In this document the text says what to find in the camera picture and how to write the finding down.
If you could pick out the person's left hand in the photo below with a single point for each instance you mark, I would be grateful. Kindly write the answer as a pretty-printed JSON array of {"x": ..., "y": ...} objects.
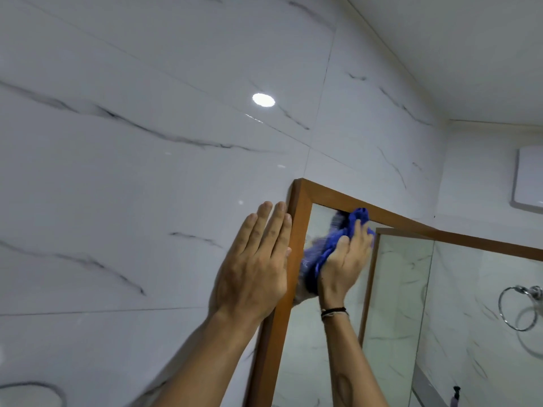
[{"x": 250, "y": 275}]

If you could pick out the person's right forearm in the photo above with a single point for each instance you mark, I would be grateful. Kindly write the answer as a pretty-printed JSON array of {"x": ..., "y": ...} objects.
[{"x": 352, "y": 368}]

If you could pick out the person's left forearm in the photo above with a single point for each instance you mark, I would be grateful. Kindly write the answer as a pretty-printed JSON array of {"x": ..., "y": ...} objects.
[{"x": 203, "y": 364}]

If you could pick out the wooden framed mirror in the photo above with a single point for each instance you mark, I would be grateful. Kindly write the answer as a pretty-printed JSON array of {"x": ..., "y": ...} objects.
[{"x": 303, "y": 207}]

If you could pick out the person's right hand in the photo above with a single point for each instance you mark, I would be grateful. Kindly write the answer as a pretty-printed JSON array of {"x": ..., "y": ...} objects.
[{"x": 339, "y": 271}]

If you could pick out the white wall vent cover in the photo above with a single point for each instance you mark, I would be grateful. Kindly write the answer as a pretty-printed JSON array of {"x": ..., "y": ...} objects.
[{"x": 530, "y": 178}]

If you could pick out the blue microfibre cloth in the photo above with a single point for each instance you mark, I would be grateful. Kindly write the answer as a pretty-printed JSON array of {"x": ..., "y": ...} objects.
[{"x": 326, "y": 250}]

